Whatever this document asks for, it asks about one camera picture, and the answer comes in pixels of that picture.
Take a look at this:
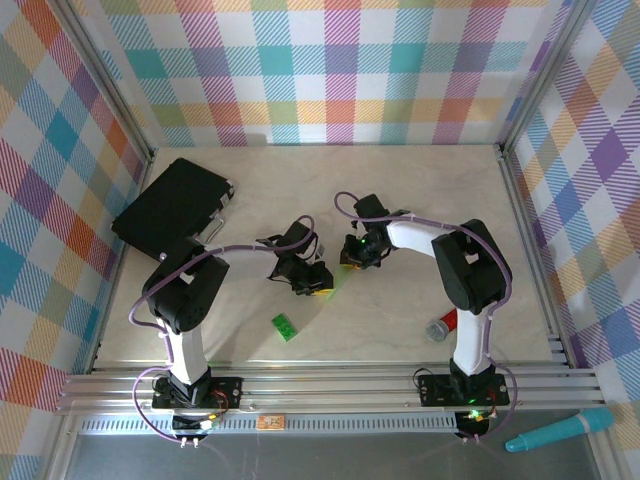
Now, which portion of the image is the light green paper sheet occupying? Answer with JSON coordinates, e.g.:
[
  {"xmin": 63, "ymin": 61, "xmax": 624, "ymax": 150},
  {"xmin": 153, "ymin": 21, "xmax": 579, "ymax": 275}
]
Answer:
[{"xmin": 324, "ymin": 264, "xmax": 354, "ymax": 303}]

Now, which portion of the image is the green toy brick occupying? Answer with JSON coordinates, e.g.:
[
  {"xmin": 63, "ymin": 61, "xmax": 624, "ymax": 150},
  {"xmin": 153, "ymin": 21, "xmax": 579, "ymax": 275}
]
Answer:
[{"xmin": 270, "ymin": 312, "xmax": 298, "ymax": 343}]

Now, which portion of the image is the red tube with grey cap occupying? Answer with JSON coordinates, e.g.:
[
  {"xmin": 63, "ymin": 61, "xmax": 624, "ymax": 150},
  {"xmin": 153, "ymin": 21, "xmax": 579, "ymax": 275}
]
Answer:
[{"xmin": 425, "ymin": 308, "xmax": 459, "ymax": 344}]

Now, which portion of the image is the black flat case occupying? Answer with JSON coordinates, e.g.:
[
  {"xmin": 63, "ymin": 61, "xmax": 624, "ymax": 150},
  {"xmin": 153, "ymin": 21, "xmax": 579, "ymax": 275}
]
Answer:
[{"xmin": 110, "ymin": 157, "xmax": 237, "ymax": 261}]

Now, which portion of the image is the small black electronics box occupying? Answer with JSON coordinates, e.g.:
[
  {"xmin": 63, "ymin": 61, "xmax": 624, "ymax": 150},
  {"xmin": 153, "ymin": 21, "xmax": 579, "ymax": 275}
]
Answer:
[
  {"xmin": 172, "ymin": 412, "xmax": 221, "ymax": 449},
  {"xmin": 457, "ymin": 407, "xmax": 494, "ymax": 441}
]

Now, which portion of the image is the teal marker pen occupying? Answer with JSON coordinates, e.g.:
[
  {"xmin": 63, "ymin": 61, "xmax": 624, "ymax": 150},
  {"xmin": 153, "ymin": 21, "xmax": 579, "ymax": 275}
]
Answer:
[{"xmin": 504, "ymin": 407, "xmax": 615, "ymax": 454}]

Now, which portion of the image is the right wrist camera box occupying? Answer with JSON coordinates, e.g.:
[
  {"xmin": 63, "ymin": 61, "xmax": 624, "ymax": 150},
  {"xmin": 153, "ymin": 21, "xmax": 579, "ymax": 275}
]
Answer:
[{"xmin": 353, "ymin": 194, "xmax": 391, "ymax": 221}]

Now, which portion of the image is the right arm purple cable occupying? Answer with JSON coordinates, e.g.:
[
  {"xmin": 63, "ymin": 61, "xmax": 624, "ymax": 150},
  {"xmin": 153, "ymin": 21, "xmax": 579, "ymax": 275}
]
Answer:
[{"xmin": 333, "ymin": 191, "xmax": 524, "ymax": 444}]

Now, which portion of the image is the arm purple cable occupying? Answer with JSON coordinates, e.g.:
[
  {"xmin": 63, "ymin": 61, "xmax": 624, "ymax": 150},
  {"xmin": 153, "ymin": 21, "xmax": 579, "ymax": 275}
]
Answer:
[
  {"xmin": 333, "ymin": 191, "xmax": 524, "ymax": 444},
  {"xmin": 128, "ymin": 214, "xmax": 316, "ymax": 444}
]

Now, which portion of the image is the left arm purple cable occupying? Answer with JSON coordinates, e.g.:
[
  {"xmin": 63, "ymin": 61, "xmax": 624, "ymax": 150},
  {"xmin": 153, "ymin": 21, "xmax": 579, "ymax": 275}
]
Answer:
[{"xmin": 128, "ymin": 214, "xmax": 316, "ymax": 444}]

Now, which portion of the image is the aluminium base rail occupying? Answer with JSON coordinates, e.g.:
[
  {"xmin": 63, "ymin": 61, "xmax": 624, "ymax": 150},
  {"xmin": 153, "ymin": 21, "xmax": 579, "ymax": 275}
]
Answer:
[{"xmin": 54, "ymin": 367, "xmax": 609, "ymax": 416}]

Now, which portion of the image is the slotted grey cable duct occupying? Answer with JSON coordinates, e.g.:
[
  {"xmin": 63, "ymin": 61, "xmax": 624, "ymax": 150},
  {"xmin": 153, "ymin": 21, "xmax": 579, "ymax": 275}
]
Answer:
[{"xmin": 79, "ymin": 417, "xmax": 459, "ymax": 435}]

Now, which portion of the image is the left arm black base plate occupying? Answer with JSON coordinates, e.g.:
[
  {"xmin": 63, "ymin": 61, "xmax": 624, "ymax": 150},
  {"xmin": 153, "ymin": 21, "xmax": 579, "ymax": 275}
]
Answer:
[{"xmin": 151, "ymin": 374, "xmax": 245, "ymax": 412}]

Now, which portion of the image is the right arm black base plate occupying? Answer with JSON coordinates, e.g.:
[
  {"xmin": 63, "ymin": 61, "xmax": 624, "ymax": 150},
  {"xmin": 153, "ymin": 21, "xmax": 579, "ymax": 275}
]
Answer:
[{"xmin": 417, "ymin": 373, "xmax": 511, "ymax": 407}]

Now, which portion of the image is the aluminium side rail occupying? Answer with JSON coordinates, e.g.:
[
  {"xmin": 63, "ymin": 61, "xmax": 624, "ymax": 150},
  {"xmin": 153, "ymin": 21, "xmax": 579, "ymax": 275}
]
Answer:
[
  {"xmin": 497, "ymin": 144, "xmax": 576, "ymax": 369},
  {"xmin": 87, "ymin": 159, "xmax": 154, "ymax": 374}
]

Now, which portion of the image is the aluminium corner post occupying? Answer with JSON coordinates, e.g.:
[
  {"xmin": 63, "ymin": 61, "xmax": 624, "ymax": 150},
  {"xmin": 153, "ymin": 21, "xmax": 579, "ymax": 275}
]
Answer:
[
  {"xmin": 49, "ymin": 0, "xmax": 156, "ymax": 166},
  {"xmin": 497, "ymin": 0, "xmax": 601, "ymax": 159}
]

